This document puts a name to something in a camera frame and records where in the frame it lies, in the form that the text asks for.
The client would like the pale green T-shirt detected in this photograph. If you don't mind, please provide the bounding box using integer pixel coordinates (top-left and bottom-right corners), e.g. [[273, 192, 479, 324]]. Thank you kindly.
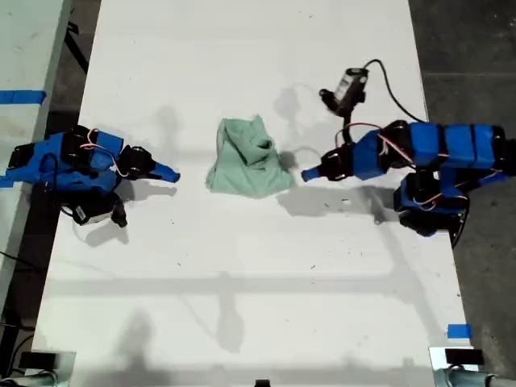
[[205, 114, 296, 199]]

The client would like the long blue tape strip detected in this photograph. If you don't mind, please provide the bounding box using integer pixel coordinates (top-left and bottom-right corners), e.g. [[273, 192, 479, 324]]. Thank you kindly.
[[0, 89, 48, 106]]

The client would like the small black box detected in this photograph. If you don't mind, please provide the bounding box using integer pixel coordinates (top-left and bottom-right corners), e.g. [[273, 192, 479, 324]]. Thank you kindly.
[[18, 352, 57, 370], [445, 348, 485, 366]]

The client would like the grey metal tube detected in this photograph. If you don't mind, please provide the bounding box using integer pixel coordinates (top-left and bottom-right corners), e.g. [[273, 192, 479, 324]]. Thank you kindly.
[[15, 370, 60, 387], [447, 368, 516, 387]]

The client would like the black camera stalk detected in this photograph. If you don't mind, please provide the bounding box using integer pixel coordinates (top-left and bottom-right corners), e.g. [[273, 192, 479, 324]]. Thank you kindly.
[[340, 112, 356, 146]]

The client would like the black camera box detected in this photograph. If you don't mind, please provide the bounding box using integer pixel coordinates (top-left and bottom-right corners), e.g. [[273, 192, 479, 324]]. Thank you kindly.
[[319, 67, 370, 117], [71, 197, 129, 229]]

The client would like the black camera cable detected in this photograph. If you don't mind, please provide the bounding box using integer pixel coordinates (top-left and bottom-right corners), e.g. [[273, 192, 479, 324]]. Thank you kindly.
[[361, 59, 429, 123]]

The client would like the black strap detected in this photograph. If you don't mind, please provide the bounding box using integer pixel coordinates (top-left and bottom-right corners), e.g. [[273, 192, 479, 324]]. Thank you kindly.
[[65, 22, 90, 76]]

